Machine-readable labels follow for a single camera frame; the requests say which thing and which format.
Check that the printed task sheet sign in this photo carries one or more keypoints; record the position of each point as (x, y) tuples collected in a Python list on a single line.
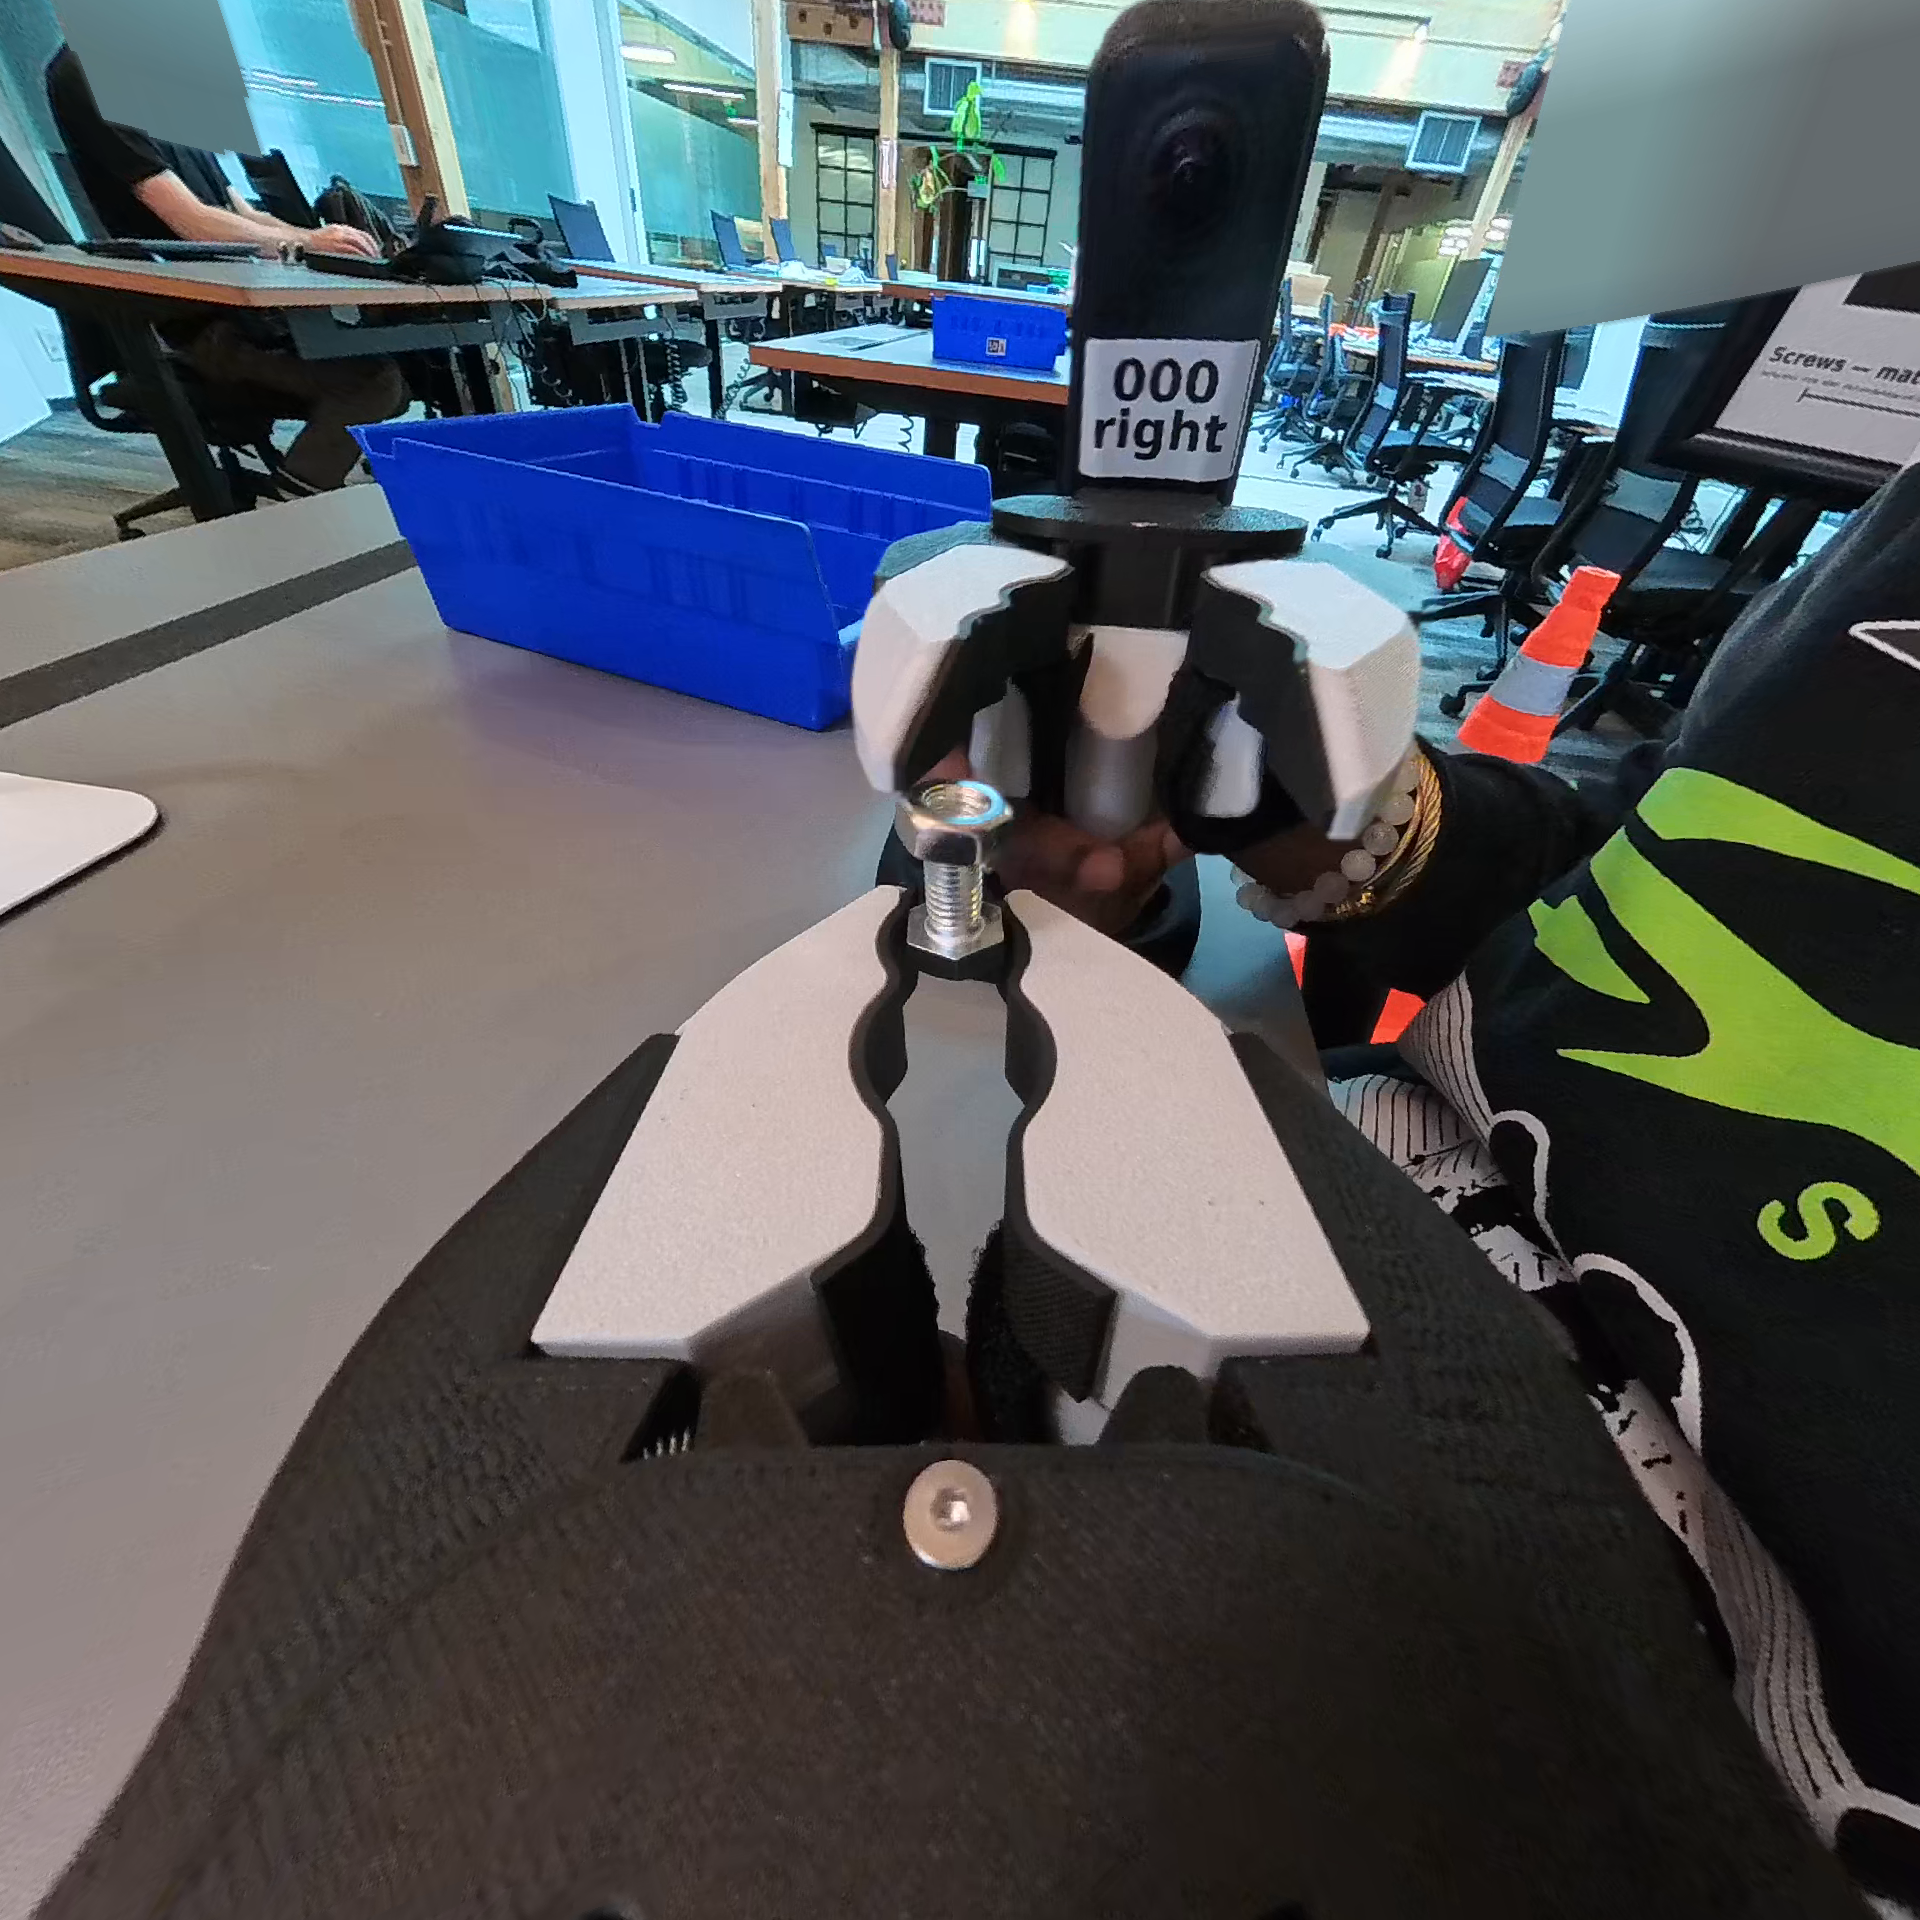
[(1832, 375)]

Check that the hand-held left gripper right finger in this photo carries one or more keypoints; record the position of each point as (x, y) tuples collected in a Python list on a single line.
[(1186, 1170)]

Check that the person's right hand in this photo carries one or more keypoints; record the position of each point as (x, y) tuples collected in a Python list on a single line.
[(1097, 864)]

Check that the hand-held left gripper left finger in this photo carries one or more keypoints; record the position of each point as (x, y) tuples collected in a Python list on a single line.
[(736, 1170)]

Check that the orange traffic cone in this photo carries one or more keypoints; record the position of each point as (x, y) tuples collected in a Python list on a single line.
[(1366, 1006), (1541, 675)]

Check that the person's black printed shirt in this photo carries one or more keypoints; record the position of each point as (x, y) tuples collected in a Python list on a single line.
[(1740, 1202)]

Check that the wooden office desk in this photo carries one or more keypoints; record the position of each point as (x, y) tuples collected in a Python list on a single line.
[(902, 375), (270, 301)]

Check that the sign on white stand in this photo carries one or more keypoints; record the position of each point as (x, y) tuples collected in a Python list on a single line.
[(62, 839)]

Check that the black mesh cushion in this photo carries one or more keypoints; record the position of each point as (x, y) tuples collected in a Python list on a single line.
[(1166, 932)]

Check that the large blue plastic bin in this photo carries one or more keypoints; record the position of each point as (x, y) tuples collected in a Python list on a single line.
[(631, 555)]

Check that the hanging green plant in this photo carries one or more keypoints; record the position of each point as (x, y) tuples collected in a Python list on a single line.
[(963, 143)]

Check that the short thick silver bolt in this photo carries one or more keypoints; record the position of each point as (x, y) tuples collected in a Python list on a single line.
[(957, 871)]

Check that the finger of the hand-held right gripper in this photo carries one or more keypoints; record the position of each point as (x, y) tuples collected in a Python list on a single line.
[(947, 675), (1344, 690)]

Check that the black office chair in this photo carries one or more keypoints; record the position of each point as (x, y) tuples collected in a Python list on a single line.
[(1375, 421), (1524, 451)]

